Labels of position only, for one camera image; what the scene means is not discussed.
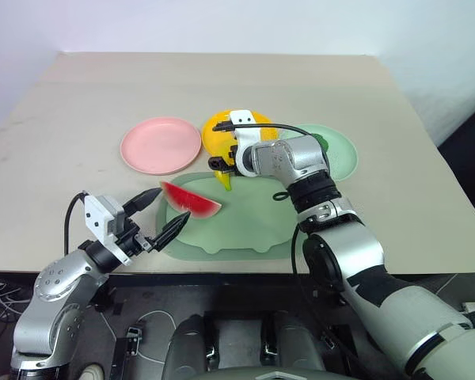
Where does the yellow plate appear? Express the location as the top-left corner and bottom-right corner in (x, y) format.
(201, 108), (275, 160)

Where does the thin white floor cable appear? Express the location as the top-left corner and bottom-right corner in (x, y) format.
(101, 309), (176, 363)

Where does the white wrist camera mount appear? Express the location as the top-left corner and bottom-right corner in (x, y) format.
(83, 193), (134, 267)
(229, 110), (263, 178)

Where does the pale green plate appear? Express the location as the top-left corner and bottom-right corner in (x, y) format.
(278, 123), (359, 184)

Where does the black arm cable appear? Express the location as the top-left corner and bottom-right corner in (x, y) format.
(63, 191), (90, 257)
(233, 122), (326, 279)

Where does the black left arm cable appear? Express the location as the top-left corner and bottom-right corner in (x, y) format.
(63, 191), (90, 257)

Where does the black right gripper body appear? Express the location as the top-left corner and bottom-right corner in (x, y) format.
(221, 143), (243, 176)

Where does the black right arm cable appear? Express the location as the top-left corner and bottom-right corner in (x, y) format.
(233, 122), (326, 279)

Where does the red watermelon slice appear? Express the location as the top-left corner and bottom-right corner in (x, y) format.
(159, 180), (223, 220)

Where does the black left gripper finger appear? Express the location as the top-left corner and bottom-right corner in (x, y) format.
(150, 211), (192, 253)
(122, 188), (164, 219)

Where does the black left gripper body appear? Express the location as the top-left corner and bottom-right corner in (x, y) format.
(116, 215), (160, 259)

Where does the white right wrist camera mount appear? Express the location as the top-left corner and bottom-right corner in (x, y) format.
(229, 110), (263, 178)

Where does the white floor cable bundle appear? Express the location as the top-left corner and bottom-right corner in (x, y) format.
(0, 278), (32, 326)

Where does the yellow banana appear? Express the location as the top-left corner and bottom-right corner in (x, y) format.
(213, 169), (235, 193)

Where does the pale green silicone mat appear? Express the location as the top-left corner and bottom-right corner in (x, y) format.
(154, 170), (302, 263)

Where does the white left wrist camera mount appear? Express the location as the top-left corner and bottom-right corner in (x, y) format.
(83, 193), (134, 267)

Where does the white round floor object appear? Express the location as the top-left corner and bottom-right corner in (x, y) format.
(80, 363), (106, 380)

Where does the grey rounded robot shell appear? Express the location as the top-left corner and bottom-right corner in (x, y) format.
(272, 311), (326, 374)
(161, 313), (215, 380)

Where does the pink plate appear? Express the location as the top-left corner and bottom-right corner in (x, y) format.
(120, 116), (203, 177)

